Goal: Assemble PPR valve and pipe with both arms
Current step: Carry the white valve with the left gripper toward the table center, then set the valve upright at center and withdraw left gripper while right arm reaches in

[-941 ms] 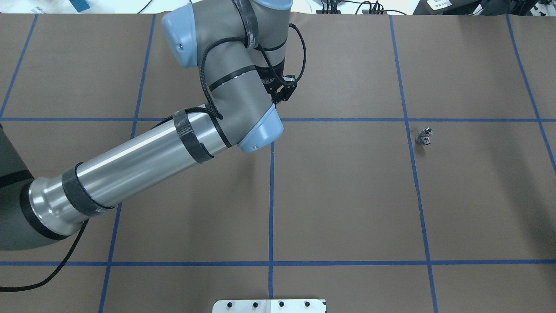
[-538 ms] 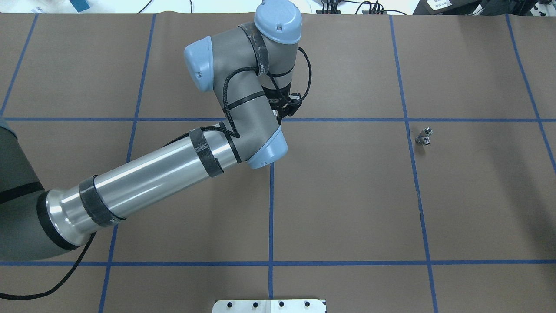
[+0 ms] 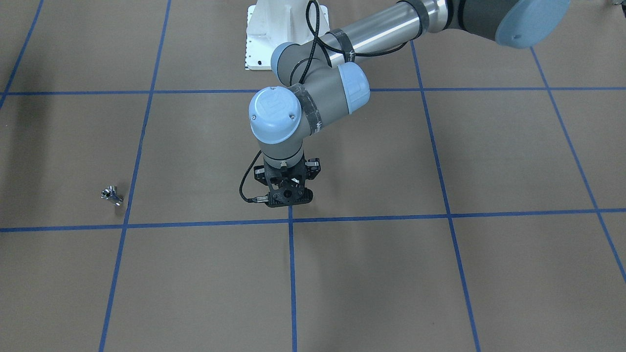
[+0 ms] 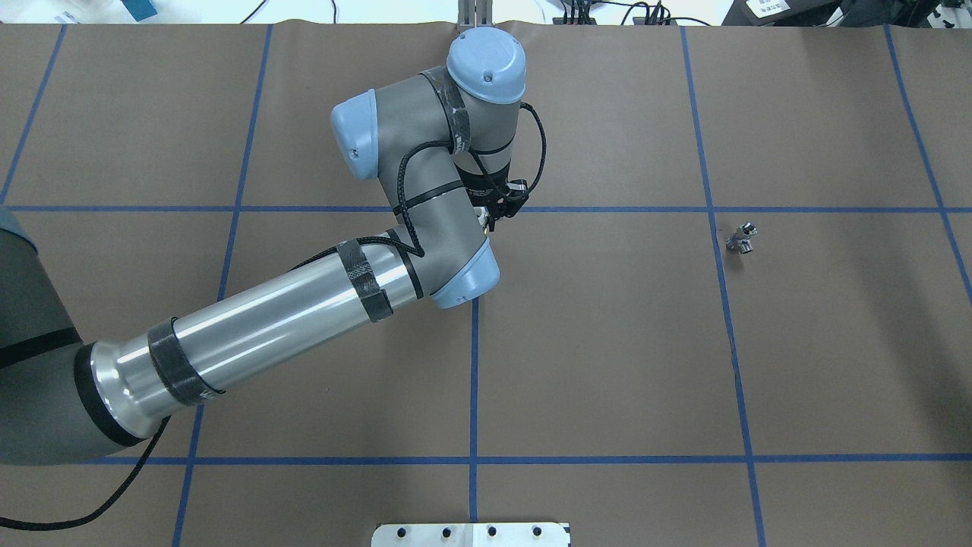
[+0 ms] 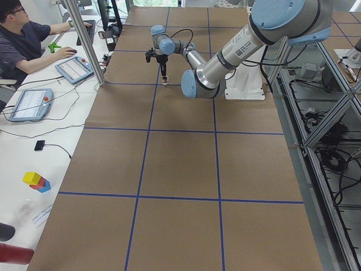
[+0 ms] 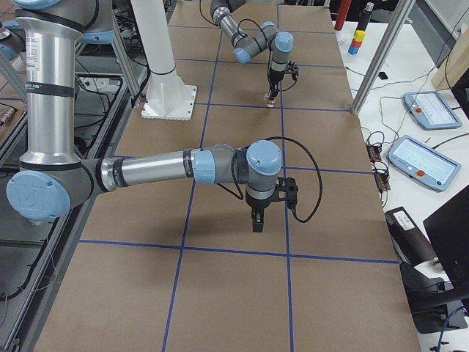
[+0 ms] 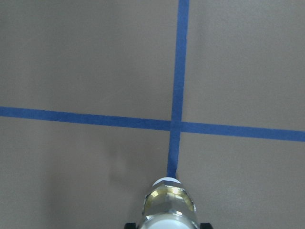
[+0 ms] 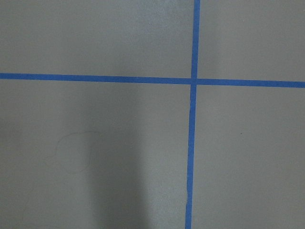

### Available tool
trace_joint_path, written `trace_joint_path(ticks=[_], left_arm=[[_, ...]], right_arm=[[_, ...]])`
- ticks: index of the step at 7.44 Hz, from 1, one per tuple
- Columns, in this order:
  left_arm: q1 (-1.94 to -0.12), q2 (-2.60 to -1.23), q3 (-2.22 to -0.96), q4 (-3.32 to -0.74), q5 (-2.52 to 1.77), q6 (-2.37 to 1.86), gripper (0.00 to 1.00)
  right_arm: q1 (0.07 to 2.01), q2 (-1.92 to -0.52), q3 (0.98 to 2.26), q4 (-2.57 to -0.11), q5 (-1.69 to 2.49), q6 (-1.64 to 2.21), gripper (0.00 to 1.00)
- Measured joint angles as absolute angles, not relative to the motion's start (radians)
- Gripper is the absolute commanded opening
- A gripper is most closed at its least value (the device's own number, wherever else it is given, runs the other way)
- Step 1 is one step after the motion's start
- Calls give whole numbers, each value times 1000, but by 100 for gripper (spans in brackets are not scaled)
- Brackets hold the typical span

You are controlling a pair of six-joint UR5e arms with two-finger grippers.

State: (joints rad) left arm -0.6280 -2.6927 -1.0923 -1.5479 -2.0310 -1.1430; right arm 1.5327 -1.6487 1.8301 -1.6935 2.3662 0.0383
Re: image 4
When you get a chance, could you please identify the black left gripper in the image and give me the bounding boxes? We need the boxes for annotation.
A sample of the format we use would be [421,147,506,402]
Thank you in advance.
[459,165,530,233]

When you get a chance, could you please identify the chrome metal pipe fitting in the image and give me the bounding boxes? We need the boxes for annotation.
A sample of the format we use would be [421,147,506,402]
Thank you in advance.
[725,222,758,255]

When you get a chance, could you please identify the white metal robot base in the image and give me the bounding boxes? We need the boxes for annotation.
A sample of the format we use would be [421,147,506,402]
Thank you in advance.
[371,522,572,546]

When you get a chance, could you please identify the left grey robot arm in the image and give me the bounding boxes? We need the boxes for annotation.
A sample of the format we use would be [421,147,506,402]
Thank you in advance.
[2,27,535,466]

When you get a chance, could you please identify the blue box in background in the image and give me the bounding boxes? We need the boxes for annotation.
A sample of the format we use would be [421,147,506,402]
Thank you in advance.
[121,0,159,22]

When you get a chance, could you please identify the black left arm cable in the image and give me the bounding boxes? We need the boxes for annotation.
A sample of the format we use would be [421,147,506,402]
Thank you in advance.
[0,103,548,531]

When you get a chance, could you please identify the black background cables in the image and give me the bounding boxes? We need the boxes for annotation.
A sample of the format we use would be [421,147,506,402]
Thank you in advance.
[239,0,722,27]

